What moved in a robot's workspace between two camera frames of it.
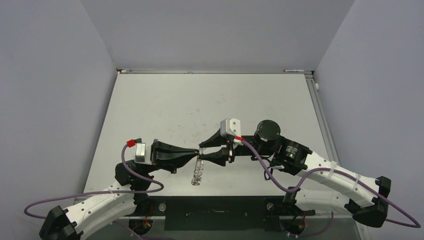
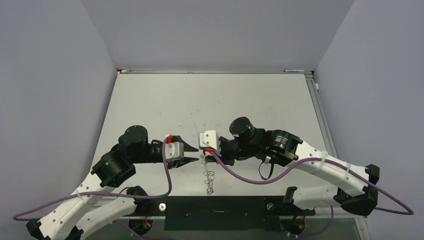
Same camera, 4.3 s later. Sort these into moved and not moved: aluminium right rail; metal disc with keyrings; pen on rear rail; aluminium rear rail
Moved: metal disc with keyrings
Not moved: aluminium right rail; pen on rear rail; aluminium rear rail
